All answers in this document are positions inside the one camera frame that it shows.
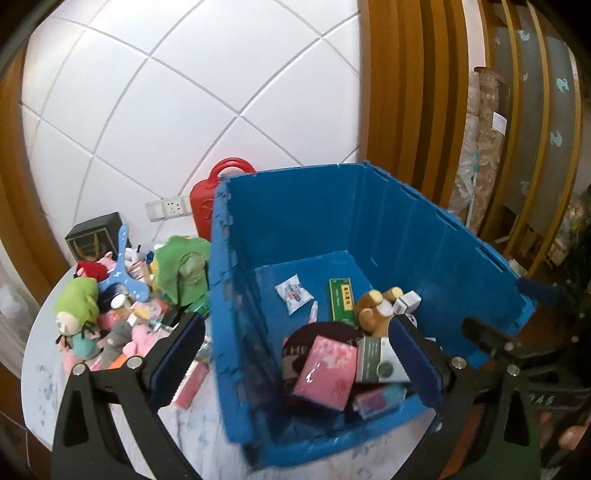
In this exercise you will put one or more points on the green medicine box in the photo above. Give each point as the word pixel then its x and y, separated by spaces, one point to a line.
pixel 340 300

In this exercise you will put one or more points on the black box gold print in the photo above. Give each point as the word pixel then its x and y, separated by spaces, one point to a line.
pixel 94 235

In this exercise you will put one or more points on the white marble desktop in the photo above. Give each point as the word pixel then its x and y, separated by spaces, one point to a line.
pixel 41 383

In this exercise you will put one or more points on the red flat packet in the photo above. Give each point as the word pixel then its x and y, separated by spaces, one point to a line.
pixel 191 383

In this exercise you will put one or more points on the pink plush toy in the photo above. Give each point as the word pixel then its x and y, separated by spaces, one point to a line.
pixel 143 339

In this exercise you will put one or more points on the wooden framed glass partition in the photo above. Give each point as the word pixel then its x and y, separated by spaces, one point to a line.
pixel 554 92

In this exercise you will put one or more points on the green hooded plush doll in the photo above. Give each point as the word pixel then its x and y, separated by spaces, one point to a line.
pixel 76 304

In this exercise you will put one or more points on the brown teddy bear white mask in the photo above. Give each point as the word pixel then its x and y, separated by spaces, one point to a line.
pixel 376 311

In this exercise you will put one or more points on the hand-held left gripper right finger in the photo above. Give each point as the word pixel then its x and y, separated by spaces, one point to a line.
pixel 415 364

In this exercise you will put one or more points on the white wall socket panel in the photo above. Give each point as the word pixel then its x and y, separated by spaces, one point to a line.
pixel 168 207

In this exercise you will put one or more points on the small jar white lid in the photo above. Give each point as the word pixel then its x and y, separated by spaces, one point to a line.
pixel 118 302

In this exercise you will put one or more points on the red plush toy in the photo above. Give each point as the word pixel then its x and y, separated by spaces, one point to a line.
pixel 92 269

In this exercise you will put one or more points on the grey plush toy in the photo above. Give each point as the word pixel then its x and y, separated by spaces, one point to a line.
pixel 117 339

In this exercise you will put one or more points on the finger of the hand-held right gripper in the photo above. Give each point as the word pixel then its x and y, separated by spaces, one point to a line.
pixel 485 332
pixel 540 290

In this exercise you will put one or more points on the blue plastic bin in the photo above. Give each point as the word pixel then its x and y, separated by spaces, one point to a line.
pixel 415 230

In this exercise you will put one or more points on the green and white box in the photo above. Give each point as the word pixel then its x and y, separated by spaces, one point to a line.
pixel 376 367

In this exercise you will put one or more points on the person's right hand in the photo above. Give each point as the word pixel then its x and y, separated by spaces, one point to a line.
pixel 575 436

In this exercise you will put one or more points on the small teal plush toy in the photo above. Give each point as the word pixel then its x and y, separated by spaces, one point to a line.
pixel 83 345

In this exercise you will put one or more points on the pink floral tissue pack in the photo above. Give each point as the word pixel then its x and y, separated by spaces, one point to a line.
pixel 323 374

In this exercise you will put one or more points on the small white tube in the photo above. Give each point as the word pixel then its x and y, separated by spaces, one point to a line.
pixel 314 311

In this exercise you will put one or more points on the labelled floral fabric roll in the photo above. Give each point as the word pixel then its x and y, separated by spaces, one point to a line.
pixel 496 152

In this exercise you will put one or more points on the small white box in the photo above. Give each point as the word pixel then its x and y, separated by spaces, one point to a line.
pixel 408 302

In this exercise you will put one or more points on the white wet wipes pack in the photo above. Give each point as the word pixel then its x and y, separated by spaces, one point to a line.
pixel 293 293

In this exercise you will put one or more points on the green cloth toy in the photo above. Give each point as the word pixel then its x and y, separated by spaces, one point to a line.
pixel 182 267

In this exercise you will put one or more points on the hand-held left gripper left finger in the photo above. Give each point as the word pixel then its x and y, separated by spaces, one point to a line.
pixel 167 374

